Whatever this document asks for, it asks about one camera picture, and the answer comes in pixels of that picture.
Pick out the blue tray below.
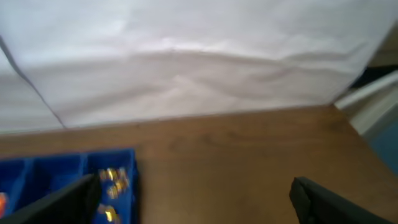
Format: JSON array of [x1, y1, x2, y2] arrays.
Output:
[[0, 148, 139, 224]]

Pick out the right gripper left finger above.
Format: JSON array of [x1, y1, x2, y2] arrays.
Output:
[[0, 174, 103, 224]]

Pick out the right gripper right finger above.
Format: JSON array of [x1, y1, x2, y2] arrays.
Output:
[[289, 175, 398, 224]]

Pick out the white pipe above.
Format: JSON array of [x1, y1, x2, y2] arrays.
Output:
[[334, 70, 398, 110]]

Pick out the orange candy box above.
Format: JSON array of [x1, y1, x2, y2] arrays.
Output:
[[0, 192, 8, 218]]

